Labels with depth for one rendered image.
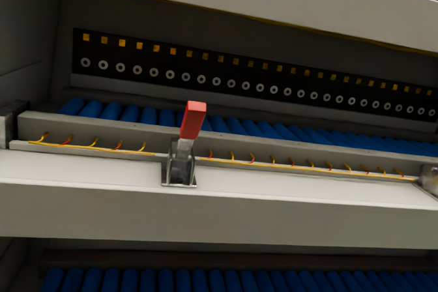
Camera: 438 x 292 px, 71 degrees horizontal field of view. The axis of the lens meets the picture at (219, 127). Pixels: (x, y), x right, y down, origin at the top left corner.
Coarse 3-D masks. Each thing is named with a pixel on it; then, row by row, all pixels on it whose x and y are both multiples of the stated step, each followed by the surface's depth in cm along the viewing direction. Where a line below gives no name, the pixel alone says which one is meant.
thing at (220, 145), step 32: (32, 128) 26; (64, 128) 27; (96, 128) 27; (128, 128) 27; (160, 128) 29; (224, 160) 28; (256, 160) 30; (288, 160) 31; (320, 160) 32; (352, 160) 32; (384, 160) 33; (416, 160) 33
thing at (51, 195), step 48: (0, 96) 27; (192, 96) 40; (240, 96) 42; (0, 144) 25; (0, 192) 21; (48, 192) 21; (96, 192) 22; (144, 192) 23; (192, 192) 24; (240, 192) 25; (288, 192) 26; (336, 192) 28; (384, 192) 30; (144, 240) 24; (192, 240) 25; (240, 240) 26; (288, 240) 26; (336, 240) 27; (384, 240) 28; (432, 240) 29
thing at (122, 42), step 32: (96, 32) 36; (96, 64) 38; (128, 64) 38; (160, 64) 39; (192, 64) 40; (224, 64) 40; (256, 64) 41; (288, 64) 42; (256, 96) 42; (288, 96) 43; (320, 96) 44; (352, 96) 45; (384, 96) 46; (416, 96) 47
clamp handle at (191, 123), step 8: (192, 104) 19; (200, 104) 19; (184, 112) 20; (192, 112) 19; (200, 112) 19; (184, 120) 20; (192, 120) 19; (200, 120) 19; (184, 128) 20; (192, 128) 20; (200, 128) 20; (184, 136) 21; (192, 136) 21; (184, 144) 22; (192, 144) 23; (176, 152) 24; (184, 152) 24
